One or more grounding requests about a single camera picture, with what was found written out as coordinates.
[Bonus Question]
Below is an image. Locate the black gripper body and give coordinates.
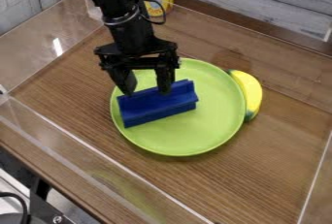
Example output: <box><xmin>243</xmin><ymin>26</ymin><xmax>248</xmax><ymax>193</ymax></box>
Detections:
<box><xmin>94</xmin><ymin>18</ymin><xmax>180</xmax><ymax>72</ymax></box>

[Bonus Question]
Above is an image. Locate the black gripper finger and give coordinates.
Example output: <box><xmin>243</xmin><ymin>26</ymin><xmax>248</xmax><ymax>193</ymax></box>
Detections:
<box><xmin>155</xmin><ymin>63</ymin><xmax>176</xmax><ymax>94</ymax></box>
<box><xmin>109</xmin><ymin>69</ymin><xmax>139</xmax><ymax>96</ymax></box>

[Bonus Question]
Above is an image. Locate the blue star-shaped block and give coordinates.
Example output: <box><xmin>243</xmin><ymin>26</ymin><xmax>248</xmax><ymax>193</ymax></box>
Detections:
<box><xmin>117</xmin><ymin>80</ymin><xmax>199</xmax><ymax>128</ymax></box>

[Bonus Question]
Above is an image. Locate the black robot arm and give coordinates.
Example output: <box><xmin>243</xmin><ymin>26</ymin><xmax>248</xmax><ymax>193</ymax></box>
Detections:
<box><xmin>93</xmin><ymin>0</ymin><xmax>180</xmax><ymax>95</ymax></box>

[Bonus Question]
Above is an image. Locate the green round plate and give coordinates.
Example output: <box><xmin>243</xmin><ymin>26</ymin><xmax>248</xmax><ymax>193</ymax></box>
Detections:
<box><xmin>110</xmin><ymin>58</ymin><xmax>246</xmax><ymax>156</ymax></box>

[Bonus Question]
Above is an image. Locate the yellow banana toy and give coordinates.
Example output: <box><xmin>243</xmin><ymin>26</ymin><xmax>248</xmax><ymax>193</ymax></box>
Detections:
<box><xmin>228</xmin><ymin>70</ymin><xmax>264</xmax><ymax>122</ymax></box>

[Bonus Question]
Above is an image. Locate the black metal table leg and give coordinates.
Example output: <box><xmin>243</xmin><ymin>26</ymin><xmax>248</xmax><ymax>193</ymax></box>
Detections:
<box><xmin>29</xmin><ymin>177</ymin><xmax>74</xmax><ymax>224</ymax></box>

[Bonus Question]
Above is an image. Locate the clear acrylic front wall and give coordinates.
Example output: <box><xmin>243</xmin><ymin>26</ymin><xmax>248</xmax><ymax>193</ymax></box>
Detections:
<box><xmin>0</xmin><ymin>85</ymin><xmax>213</xmax><ymax>224</ymax></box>

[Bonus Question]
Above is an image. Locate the black cable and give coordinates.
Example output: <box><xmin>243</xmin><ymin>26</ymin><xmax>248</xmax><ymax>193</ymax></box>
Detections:
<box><xmin>0</xmin><ymin>191</ymin><xmax>31</xmax><ymax>224</ymax></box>

